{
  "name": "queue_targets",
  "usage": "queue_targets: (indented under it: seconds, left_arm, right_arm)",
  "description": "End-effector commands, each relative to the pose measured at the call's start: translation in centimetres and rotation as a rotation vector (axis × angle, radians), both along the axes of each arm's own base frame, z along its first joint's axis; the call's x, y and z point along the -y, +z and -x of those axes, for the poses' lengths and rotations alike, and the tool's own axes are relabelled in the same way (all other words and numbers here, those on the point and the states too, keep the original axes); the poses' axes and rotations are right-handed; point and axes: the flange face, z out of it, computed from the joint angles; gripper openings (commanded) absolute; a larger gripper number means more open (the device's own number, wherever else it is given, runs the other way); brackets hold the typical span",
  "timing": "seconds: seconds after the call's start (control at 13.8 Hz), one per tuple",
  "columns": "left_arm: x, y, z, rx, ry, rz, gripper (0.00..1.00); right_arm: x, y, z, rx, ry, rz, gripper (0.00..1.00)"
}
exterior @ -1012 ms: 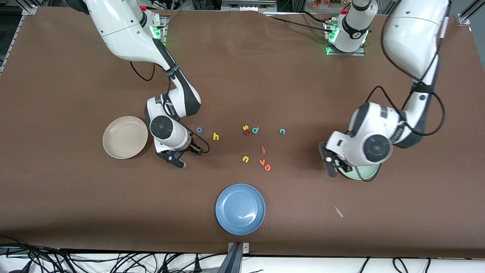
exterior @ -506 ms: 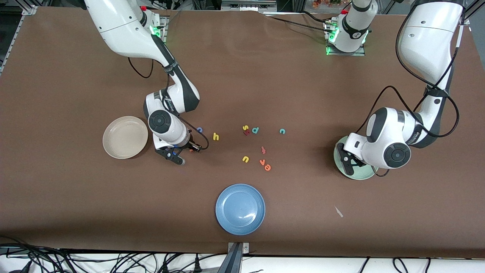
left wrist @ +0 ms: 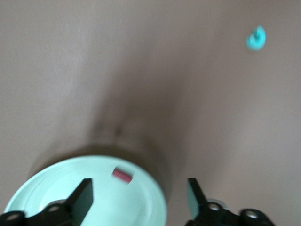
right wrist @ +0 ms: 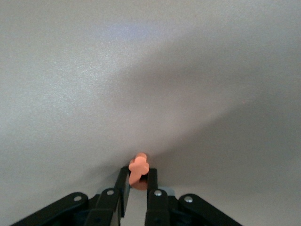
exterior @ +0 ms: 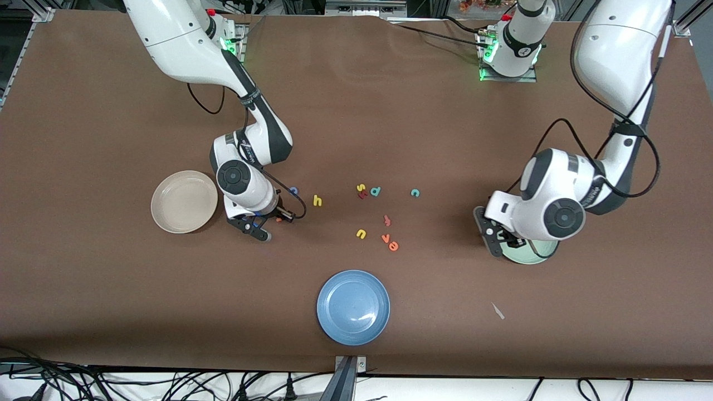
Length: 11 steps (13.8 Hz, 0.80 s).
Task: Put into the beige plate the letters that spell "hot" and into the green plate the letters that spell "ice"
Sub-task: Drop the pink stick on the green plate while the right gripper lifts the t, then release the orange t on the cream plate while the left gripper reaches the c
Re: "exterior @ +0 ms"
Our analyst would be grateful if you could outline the silver metal bracket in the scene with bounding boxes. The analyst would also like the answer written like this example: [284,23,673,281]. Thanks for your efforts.
[334,355,367,373]

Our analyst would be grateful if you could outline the brown table cover sheet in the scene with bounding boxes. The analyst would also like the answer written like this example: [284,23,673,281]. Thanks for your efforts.
[0,8,713,380]

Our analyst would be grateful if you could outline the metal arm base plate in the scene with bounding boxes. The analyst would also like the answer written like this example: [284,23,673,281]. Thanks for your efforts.
[479,31,538,83]
[223,22,246,63]

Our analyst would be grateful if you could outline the black table cable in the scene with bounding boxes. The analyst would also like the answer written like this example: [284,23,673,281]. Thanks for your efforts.
[441,16,494,37]
[395,24,483,48]

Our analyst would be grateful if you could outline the beige brown plate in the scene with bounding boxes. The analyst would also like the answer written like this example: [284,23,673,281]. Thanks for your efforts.
[150,170,219,234]

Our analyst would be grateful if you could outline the orange artificial flowers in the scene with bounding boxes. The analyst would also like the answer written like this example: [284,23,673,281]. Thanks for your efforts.
[458,0,516,13]

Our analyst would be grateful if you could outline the aluminium frame rail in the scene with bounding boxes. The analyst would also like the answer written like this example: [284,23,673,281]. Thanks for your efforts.
[0,7,55,109]
[673,0,713,48]

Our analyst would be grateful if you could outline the grey power strip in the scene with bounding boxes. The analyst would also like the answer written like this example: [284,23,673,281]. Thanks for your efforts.
[325,0,408,17]

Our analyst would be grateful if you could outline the dark grey pole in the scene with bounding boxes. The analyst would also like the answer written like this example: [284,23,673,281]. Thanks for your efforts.
[319,356,358,401]

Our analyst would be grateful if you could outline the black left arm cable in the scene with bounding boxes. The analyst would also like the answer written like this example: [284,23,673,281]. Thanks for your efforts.
[504,0,662,198]

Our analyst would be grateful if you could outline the blue plate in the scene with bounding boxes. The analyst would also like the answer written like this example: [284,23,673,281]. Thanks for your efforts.
[316,270,390,346]

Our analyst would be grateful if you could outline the light green plate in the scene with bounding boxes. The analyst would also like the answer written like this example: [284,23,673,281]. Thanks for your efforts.
[501,238,559,265]

